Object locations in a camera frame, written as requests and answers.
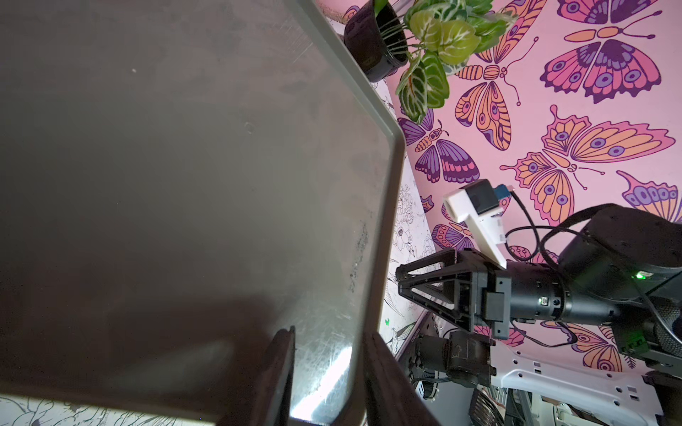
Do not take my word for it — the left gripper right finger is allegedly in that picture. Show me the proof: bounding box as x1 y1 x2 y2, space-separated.
362 331 440 426

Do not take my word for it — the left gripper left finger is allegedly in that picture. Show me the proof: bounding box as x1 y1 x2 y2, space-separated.
218 327 296 425

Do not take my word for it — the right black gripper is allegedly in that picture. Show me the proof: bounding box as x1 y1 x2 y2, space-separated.
395 248 566 340

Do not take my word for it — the grey cream three-drawer chest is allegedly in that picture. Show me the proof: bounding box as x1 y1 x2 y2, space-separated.
1 1 403 425

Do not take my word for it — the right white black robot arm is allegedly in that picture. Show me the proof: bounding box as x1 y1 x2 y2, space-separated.
396 204 681 425

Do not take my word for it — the potted green plant pink tulip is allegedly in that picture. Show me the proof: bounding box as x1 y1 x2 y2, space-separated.
342 1 520 124

